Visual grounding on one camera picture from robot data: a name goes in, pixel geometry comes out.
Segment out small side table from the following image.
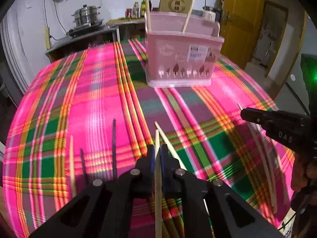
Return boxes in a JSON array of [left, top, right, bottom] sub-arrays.
[[106, 17, 146, 42]]

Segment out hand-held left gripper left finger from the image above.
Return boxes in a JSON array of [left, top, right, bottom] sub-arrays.
[[30, 144, 159, 238]]

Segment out brown cardboard box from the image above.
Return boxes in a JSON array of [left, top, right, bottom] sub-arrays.
[[158, 0, 194, 14]]

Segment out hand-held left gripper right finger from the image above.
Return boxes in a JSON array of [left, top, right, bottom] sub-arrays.
[[160, 144, 285, 238]]

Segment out yellow wooden door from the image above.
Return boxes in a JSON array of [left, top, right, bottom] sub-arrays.
[[219, 0, 266, 70]]

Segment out pink plastic utensil basket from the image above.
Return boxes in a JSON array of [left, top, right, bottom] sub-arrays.
[[144, 12, 225, 88]]

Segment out white electric kettle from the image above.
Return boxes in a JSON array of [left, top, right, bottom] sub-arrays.
[[202, 6, 216, 21]]

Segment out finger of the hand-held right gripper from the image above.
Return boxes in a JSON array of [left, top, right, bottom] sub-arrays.
[[241, 107, 269, 131]]

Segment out black chopstick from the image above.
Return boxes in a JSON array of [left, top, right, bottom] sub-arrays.
[[80, 148, 87, 182], [112, 118, 118, 180]]

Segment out pink plaid tablecloth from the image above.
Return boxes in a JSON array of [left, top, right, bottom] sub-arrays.
[[2, 38, 295, 238]]

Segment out person's right hand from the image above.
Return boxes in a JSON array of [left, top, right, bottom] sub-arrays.
[[291, 152, 317, 194]]

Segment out steel steamer pot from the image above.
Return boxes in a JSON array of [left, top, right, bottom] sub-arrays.
[[72, 4, 101, 26]]

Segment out metal kitchen counter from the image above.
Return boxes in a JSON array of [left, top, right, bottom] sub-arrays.
[[45, 26, 117, 62]]

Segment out steel gas stove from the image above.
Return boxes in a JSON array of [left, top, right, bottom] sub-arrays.
[[67, 20, 109, 37]]

